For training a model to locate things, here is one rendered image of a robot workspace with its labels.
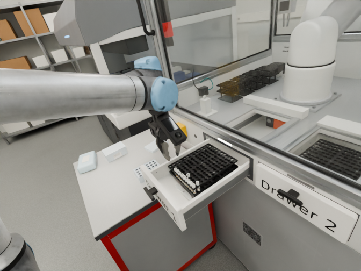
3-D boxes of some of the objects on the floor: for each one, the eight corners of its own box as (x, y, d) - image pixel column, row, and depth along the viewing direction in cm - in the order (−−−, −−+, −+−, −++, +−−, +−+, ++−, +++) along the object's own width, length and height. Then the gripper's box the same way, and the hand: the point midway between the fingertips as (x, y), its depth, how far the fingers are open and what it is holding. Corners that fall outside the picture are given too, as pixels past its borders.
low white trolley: (146, 313, 114) (93, 237, 76) (114, 235, 162) (72, 163, 123) (220, 249, 138) (209, 165, 99) (173, 197, 185) (154, 126, 146)
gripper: (165, 97, 72) (176, 145, 83) (137, 108, 67) (153, 157, 78) (178, 102, 65) (188, 154, 76) (147, 115, 61) (163, 168, 72)
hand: (173, 156), depth 74 cm, fingers open, 3 cm apart
